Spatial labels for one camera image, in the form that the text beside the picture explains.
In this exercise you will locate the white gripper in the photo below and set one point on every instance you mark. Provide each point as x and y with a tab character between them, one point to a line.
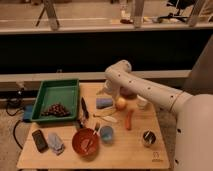
111	89

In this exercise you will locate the blue sponge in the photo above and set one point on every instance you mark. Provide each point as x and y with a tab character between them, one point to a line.
103	103

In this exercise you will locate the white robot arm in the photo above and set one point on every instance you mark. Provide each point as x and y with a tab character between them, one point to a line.
194	130

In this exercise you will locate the purple bowl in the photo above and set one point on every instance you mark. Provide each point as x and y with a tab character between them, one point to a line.
127	93

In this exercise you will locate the red bowl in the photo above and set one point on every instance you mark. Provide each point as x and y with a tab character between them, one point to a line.
85	142

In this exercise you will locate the yellow apple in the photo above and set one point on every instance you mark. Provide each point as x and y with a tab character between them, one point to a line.
120	103

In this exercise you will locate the white plastic cup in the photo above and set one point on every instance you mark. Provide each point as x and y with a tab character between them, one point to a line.
141	102

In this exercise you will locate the black knife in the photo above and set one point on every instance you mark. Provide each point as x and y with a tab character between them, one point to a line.
84	108

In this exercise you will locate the orange carrot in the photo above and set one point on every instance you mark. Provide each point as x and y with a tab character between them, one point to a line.
128	119

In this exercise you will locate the small blue cup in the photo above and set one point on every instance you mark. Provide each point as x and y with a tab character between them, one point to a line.
106	134

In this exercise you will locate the green plastic tray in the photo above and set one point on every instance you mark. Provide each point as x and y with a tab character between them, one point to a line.
56	92

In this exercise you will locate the pile of brown nuts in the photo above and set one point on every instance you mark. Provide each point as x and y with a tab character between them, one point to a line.
57	110

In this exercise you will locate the metal cup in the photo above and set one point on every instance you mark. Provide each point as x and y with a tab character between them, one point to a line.
148	138

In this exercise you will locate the grey blue cloth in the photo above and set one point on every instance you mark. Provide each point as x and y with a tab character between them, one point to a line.
55	143

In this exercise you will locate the blue power box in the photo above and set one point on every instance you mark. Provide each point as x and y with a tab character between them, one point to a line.
27	113

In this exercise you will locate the black phone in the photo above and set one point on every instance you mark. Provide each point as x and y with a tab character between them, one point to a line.
40	141

